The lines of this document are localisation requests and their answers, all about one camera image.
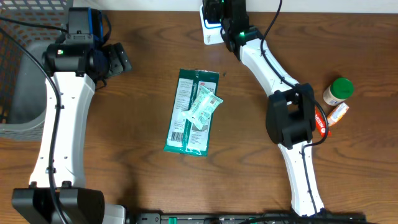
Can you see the white teal wipes packet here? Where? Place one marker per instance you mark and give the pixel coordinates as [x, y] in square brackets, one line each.
[202, 108]

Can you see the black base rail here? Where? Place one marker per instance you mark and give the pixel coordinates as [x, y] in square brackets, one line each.
[273, 217]

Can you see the white barcode scanner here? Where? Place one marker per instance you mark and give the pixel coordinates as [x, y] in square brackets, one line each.
[211, 31]

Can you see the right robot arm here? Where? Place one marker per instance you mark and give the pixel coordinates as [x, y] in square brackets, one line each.
[290, 117]

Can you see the green lid jar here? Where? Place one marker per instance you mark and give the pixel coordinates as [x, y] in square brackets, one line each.
[340, 90]

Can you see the grey plastic mesh basket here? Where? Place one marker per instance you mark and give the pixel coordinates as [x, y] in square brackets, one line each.
[34, 25]

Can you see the small orange box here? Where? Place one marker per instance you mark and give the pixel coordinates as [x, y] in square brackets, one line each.
[337, 114]

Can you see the red coffee stick sachet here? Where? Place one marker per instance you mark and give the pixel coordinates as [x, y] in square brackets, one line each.
[320, 123]

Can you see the green white glove package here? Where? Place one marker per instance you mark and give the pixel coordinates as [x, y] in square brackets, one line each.
[183, 137]

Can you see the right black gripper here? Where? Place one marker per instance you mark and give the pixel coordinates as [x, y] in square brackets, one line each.
[212, 8]

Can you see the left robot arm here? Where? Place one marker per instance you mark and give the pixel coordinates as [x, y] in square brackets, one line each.
[72, 67]

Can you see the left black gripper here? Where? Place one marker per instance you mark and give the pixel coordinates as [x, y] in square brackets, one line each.
[119, 60]

